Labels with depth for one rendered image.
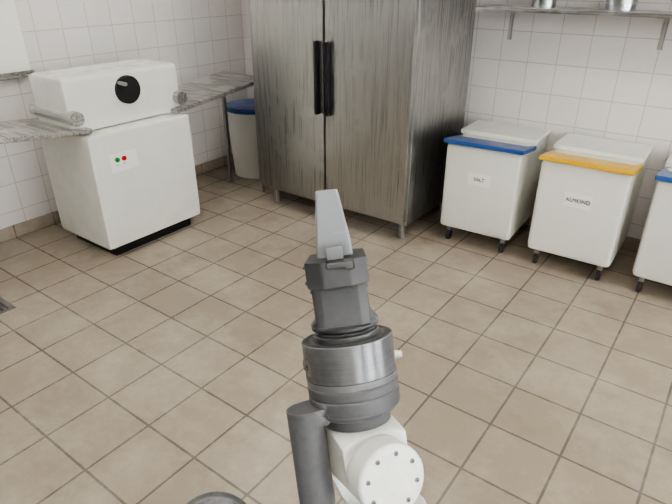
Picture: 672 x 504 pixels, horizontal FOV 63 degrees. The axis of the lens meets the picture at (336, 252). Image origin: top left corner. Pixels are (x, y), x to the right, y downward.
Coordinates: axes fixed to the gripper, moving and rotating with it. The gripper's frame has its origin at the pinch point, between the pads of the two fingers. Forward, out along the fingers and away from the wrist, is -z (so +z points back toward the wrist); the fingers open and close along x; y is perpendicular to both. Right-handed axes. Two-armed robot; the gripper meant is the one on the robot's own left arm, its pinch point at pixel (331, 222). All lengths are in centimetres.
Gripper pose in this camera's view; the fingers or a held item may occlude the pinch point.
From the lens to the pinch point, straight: 52.1
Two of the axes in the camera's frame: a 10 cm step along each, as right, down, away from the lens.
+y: -9.9, 1.3, 0.2
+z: 1.3, 9.9, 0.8
